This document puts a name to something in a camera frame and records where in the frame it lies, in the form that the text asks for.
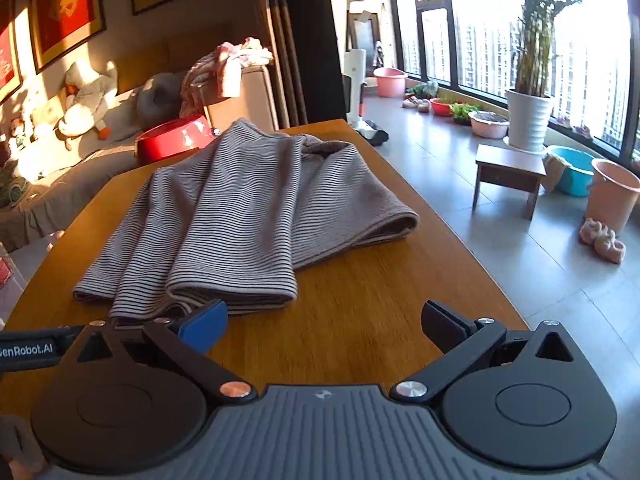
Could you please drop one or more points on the beige cabinet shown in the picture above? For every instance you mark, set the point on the beige cabinet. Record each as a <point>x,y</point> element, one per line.
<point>255,100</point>

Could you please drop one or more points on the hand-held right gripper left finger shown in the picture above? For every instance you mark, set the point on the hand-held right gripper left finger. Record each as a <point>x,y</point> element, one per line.
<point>205,327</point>

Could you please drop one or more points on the small wooden stool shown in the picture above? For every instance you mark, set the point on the small wooden stool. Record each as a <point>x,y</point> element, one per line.
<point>507,160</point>

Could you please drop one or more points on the white goose plush toy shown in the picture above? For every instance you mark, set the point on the white goose plush toy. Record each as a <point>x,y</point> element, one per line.
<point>87,100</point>

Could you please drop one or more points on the pair of beige slippers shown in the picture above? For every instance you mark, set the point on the pair of beige slippers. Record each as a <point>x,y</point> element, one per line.
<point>416,104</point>

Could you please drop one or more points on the pink bucket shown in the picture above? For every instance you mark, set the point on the pink bucket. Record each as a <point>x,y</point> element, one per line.
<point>612,195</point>

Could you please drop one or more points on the beige cloth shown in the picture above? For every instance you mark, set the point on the beige cloth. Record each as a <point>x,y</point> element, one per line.
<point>552,172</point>

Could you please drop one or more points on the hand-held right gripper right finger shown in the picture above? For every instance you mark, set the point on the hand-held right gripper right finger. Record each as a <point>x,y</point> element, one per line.
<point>445,327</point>

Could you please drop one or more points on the pink slipper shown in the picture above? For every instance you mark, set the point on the pink slipper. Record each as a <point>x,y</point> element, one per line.
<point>592,231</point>
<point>611,249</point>

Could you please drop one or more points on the beige covered sofa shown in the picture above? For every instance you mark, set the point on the beige covered sofa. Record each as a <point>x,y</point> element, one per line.
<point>75,185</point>

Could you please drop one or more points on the pile of pink clothes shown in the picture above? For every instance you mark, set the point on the pile of pink clothes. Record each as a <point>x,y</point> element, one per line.
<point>225,65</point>

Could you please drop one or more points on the grey cushion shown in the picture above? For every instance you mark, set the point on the grey cushion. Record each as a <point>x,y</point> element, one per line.
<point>157,97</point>

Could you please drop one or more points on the dark brown curtain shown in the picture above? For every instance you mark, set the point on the dark brown curtain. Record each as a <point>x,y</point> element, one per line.
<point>310,35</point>

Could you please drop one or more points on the red framed picture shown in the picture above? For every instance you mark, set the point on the red framed picture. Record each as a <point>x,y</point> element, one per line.
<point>65,5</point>
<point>7,50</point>

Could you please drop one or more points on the leafy green plant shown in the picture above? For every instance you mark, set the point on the leafy green plant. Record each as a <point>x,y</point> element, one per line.
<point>424,90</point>

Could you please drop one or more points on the grey striped garment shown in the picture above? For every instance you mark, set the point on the grey striped garment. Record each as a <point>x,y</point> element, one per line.
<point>250,200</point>

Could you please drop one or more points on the blue basin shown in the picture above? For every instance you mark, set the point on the blue basin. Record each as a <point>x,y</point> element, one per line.
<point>572,170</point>

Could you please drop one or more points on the small red basin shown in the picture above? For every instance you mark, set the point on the small red basin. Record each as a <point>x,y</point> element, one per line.
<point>440,107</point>

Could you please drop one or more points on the white bowl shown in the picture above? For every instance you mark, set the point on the white bowl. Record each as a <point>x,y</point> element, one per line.
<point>487,125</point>

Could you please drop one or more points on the white floor cleaner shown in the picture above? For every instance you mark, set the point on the white floor cleaner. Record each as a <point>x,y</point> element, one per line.
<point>354,75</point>

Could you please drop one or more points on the pink basin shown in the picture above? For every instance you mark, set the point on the pink basin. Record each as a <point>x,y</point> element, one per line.
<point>390,82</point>

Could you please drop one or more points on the potted plant white pot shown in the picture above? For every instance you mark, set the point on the potted plant white pot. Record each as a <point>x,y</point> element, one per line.
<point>530,115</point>

